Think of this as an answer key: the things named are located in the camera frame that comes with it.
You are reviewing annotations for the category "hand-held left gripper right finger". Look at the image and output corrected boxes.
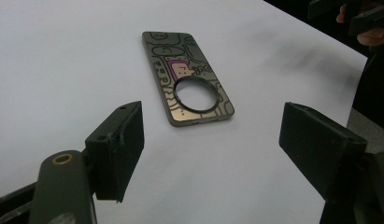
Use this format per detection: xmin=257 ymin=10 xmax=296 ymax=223
xmin=277 ymin=101 xmax=369 ymax=203

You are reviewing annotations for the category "white board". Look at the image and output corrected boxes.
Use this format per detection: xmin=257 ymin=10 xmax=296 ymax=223
xmin=0 ymin=0 xmax=368 ymax=224

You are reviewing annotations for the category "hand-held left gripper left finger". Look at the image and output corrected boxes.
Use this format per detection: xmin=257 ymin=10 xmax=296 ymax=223
xmin=84 ymin=100 xmax=146 ymax=203

